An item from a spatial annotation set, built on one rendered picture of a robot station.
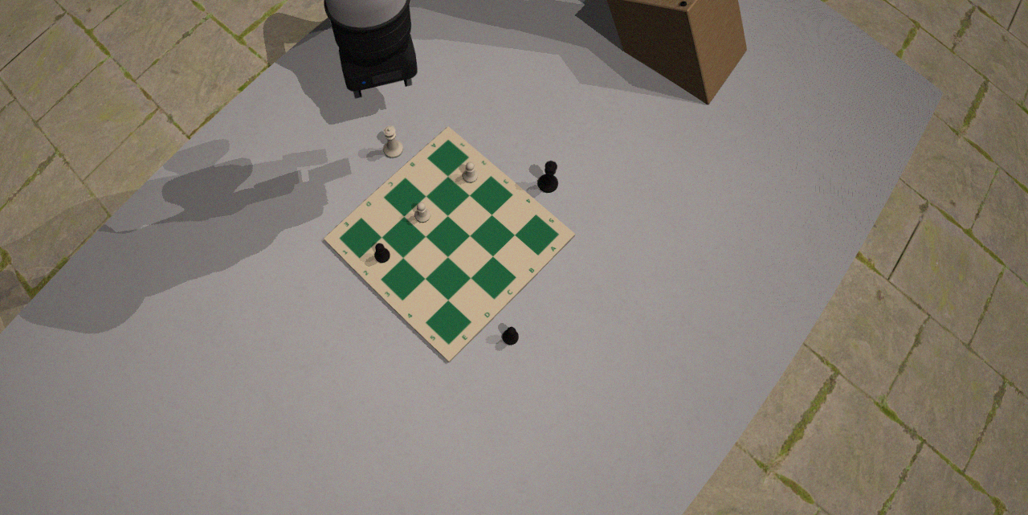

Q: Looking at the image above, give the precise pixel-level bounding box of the green and cream chessboard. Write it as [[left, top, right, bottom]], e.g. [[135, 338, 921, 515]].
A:
[[324, 126, 575, 362]]

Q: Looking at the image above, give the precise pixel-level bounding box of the white pawn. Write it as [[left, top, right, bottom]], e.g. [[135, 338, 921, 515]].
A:
[[415, 203, 430, 223], [463, 162, 478, 183]]

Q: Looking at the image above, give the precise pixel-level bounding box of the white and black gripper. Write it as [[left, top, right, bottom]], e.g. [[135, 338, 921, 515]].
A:
[[324, 0, 418, 99]]

